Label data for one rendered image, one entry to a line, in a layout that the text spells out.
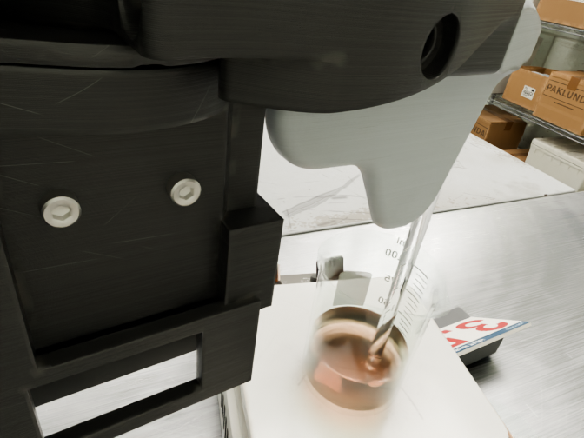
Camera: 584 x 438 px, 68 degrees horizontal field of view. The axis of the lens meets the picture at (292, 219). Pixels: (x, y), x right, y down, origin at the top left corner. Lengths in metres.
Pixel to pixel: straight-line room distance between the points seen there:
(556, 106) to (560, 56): 0.59
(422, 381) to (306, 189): 0.37
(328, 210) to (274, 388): 0.33
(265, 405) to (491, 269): 0.35
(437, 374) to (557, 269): 0.33
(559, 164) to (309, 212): 2.13
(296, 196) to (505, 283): 0.25
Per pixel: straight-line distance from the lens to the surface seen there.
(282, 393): 0.22
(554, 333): 0.46
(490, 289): 0.48
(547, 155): 2.60
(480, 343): 0.35
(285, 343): 0.24
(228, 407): 0.24
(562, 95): 2.55
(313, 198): 0.55
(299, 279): 0.35
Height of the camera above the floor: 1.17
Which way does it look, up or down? 32 degrees down
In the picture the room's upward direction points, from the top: 8 degrees clockwise
